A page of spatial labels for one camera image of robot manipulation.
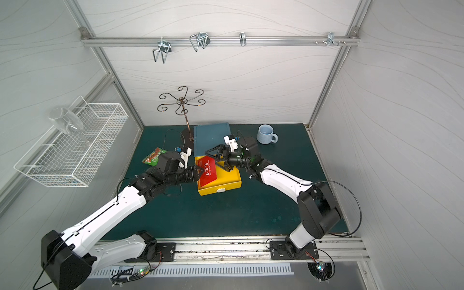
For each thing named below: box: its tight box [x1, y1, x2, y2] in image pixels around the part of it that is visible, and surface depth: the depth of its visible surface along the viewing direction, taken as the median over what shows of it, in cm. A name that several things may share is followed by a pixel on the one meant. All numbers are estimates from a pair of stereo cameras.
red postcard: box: [197, 155, 218, 188], surface depth 80 cm
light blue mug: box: [256, 123, 279, 145], surface depth 112 cm
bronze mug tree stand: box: [157, 85, 207, 143], surface depth 92 cm
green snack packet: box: [141, 147, 168, 167], surface depth 103 cm
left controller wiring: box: [110, 250, 162, 287], surface depth 69 cm
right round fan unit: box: [306, 261, 333, 283], surface depth 73 cm
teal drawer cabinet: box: [193, 122, 231, 158], surface depth 90 cm
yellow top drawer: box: [194, 155, 243, 196], surface depth 78 cm
